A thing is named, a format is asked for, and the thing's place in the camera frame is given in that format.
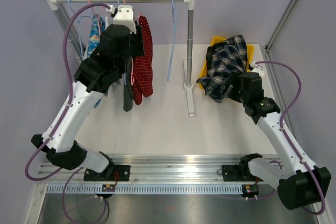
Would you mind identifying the pink hanger of red skirt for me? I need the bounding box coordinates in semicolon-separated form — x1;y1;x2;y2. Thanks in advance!
123;1;140;84

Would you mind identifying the plaid skirt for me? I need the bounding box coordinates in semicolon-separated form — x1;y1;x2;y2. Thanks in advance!
196;35;247;103

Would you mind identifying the blue floral skirt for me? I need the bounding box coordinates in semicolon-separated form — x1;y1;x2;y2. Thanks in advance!
82;11;106;109

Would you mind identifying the white skirt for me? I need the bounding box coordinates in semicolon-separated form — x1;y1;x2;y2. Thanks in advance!
104;15;113;31

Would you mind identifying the blue hanger of grey skirt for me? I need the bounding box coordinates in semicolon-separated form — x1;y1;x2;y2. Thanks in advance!
118;0;127;86

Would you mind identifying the red dotted skirt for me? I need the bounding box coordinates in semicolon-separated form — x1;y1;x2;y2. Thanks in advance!
132;15;153;105

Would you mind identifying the dark grey dotted skirt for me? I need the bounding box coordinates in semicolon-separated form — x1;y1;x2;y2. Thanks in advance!
123;62;134;112

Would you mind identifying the blue hanger of plaid skirt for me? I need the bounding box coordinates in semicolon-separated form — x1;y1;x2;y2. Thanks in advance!
166;0;176;82

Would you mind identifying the pink hanger of white skirt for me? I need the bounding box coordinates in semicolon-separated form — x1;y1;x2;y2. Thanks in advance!
88;0;101;35

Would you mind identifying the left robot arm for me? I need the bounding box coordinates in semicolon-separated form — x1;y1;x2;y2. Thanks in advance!
31;24;144;180

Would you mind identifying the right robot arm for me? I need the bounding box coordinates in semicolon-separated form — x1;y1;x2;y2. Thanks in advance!
224;72;331;210

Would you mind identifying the yellow plastic bin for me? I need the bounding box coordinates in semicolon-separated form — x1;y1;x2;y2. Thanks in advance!
199;36;255;78

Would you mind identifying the silver clothes rack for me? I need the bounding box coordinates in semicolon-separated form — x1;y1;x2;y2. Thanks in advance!
46;0;195;118

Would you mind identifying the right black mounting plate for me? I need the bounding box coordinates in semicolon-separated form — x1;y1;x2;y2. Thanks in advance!
222;165;244;182

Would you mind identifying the black mounting plate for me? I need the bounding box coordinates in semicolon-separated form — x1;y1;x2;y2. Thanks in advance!
222;165;244;182
83;165;131;182

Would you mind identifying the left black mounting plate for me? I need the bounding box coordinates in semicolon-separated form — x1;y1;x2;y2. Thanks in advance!
83;165;131;182

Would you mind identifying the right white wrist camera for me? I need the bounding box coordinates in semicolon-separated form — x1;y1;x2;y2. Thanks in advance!
249;61;265;77

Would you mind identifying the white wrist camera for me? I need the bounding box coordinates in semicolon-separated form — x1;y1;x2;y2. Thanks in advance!
108;5;137;34
249;61;265;77

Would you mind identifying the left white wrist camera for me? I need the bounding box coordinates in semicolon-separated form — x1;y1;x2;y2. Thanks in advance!
108;5;137;34

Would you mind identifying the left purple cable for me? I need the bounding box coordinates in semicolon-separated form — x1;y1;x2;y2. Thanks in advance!
24;3;112;182

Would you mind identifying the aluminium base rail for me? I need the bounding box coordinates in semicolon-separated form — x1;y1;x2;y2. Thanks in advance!
39;153;322;185

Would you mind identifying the white slotted cable duct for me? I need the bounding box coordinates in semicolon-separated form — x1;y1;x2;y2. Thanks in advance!
47;183;243;195

